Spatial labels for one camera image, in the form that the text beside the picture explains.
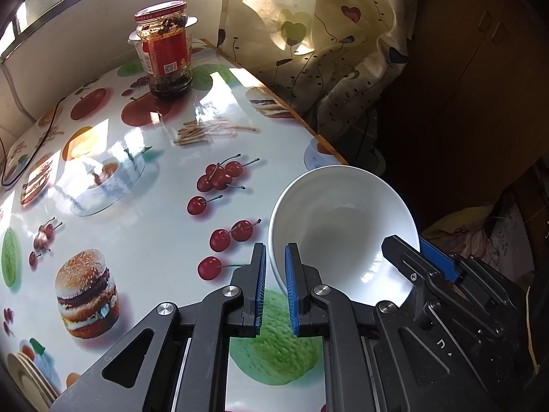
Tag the red label sauce jar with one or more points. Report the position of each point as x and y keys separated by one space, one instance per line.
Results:
x=165 y=51

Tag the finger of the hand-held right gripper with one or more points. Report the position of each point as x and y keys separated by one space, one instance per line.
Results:
x=439 y=261
x=407 y=261

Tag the wooden cabinet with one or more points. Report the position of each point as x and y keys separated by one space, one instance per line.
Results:
x=472 y=73

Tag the printed fruit tablecloth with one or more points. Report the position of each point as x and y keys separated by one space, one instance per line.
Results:
x=163 y=206

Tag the window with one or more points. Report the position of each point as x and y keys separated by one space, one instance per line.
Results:
x=43 y=4

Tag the white ceramic bowl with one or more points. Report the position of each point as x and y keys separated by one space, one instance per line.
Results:
x=343 y=231

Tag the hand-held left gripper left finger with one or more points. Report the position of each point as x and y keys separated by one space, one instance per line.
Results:
x=258 y=292

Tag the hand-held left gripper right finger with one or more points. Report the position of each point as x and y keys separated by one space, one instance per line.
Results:
x=291 y=292

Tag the heart print curtain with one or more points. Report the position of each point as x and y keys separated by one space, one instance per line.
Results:
x=334 y=51

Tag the floral cloth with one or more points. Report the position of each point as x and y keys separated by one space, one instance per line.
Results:
x=502 y=231

